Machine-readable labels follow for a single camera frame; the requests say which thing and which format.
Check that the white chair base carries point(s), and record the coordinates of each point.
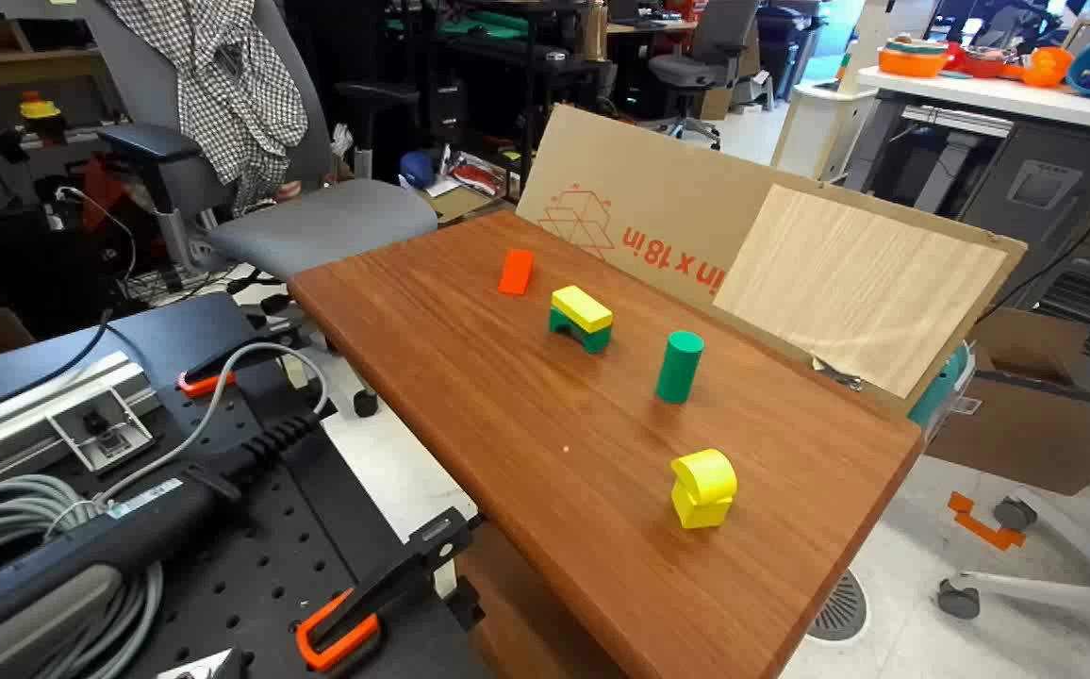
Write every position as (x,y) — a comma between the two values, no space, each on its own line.
(1058,585)

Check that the brown cardboard sheet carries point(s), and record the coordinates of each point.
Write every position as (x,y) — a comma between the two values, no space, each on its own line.
(633,202)

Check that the orange wedge block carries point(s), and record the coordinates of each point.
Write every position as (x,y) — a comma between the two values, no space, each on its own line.
(520,273)

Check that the black office chair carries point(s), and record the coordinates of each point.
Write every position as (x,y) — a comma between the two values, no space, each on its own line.
(695,58)

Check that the round floor drain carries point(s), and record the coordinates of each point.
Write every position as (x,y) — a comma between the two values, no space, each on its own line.
(842,608)

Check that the grey office chair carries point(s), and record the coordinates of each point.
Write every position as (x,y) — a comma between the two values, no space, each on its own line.
(317,223)

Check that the teal plastic part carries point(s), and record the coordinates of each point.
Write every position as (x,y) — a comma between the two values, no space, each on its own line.
(944,383)

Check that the orange bowl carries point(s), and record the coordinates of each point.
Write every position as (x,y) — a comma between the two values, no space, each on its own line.
(915,58)

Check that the aluminium rail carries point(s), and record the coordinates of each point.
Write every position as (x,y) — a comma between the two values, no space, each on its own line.
(28,416)

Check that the yellow rectangular block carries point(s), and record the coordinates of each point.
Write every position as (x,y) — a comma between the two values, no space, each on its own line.
(581,309)

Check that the brown cardboard box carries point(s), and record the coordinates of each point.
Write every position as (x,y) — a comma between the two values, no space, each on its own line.
(1034,409)

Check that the yellow cube block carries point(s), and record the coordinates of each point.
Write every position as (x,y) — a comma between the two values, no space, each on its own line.
(700,511)

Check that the white desk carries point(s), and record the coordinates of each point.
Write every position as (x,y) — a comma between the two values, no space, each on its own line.
(1009,126)

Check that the light plywood panel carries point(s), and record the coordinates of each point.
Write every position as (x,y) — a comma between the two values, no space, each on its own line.
(857,286)

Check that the patterned cloth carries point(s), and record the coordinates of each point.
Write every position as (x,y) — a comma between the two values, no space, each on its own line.
(224,89)

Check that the green arch block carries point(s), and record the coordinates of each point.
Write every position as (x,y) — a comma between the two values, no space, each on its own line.
(594,339)

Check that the green cylinder block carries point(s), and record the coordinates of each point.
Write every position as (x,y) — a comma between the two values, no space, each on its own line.
(682,366)

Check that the orange clamp part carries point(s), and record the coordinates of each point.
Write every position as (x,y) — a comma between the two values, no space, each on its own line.
(983,526)

